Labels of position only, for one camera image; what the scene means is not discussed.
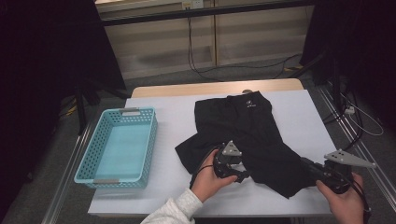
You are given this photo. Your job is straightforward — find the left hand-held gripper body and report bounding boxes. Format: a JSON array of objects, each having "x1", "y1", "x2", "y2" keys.
[{"x1": 213, "y1": 140, "x2": 244, "y2": 180}]

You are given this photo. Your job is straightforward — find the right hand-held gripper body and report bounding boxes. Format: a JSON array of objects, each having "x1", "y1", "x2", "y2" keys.
[{"x1": 310, "y1": 148, "x2": 377, "y2": 195}]

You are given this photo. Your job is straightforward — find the black shorts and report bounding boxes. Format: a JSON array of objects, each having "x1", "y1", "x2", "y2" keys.
[{"x1": 175, "y1": 91, "x2": 322, "y2": 200}]

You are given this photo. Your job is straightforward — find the light blue plastic basket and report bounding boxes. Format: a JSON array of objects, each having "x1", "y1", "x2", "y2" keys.
[{"x1": 74, "y1": 106, "x2": 159, "y2": 189}]

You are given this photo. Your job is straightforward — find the person's left hand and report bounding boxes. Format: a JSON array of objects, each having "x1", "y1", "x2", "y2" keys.
[{"x1": 190, "y1": 149, "x2": 239, "y2": 203}]

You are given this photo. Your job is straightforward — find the person's right hand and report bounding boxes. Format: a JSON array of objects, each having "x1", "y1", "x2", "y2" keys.
[{"x1": 316, "y1": 173, "x2": 365, "y2": 224}]

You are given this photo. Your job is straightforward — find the white table mat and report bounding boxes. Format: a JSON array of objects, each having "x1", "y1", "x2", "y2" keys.
[{"x1": 88, "y1": 89, "x2": 369, "y2": 217}]

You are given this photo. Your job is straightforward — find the wooden table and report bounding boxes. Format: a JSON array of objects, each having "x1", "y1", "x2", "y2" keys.
[{"x1": 130, "y1": 77, "x2": 304, "y2": 99}]

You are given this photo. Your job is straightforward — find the black metal stand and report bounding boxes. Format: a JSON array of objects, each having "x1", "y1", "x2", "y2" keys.
[{"x1": 288, "y1": 50, "x2": 344, "y2": 106}]

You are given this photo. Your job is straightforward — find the narrow black curtain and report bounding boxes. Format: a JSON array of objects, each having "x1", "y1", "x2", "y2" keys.
[{"x1": 300, "y1": 0, "x2": 396, "y2": 132}]

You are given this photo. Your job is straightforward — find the black metal crossbar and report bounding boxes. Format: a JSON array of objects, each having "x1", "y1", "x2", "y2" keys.
[{"x1": 100, "y1": 0, "x2": 316, "y2": 27}]

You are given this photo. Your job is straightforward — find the black tripod stand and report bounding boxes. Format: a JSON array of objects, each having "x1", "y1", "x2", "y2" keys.
[{"x1": 74, "y1": 78, "x2": 132, "y2": 136}]

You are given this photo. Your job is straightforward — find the wide black curtain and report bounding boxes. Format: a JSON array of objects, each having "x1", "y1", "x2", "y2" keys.
[{"x1": 0, "y1": 0, "x2": 127, "y2": 218}]

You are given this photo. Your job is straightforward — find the thick black floor cable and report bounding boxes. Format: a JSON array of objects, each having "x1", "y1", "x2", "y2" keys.
[{"x1": 323, "y1": 90, "x2": 365, "y2": 156}]

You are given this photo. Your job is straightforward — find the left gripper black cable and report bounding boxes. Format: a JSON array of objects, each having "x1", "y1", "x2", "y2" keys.
[{"x1": 189, "y1": 146, "x2": 219, "y2": 189}]

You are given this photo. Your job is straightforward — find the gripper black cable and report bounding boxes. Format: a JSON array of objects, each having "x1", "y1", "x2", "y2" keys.
[
  {"x1": 342, "y1": 174, "x2": 373, "y2": 224},
  {"x1": 189, "y1": 146, "x2": 219, "y2": 189}
]

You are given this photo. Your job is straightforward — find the metal floor rail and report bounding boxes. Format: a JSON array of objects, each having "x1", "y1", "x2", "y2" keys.
[
  {"x1": 316, "y1": 85, "x2": 396, "y2": 204},
  {"x1": 40, "y1": 124, "x2": 94, "y2": 224}
]

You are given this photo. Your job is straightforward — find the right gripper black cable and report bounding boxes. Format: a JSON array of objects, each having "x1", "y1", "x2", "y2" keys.
[{"x1": 342, "y1": 174, "x2": 373, "y2": 224}]

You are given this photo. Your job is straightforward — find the white floor cable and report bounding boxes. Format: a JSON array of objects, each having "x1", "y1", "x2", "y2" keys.
[{"x1": 340, "y1": 92, "x2": 385, "y2": 137}]

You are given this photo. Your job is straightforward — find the black hanging cable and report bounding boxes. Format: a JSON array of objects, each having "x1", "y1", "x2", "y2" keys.
[{"x1": 186, "y1": 17, "x2": 225, "y2": 83}]

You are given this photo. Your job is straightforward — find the white wall socket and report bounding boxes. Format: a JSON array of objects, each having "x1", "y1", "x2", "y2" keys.
[{"x1": 181, "y1": 0, "x2": 205, "y2": 9}]

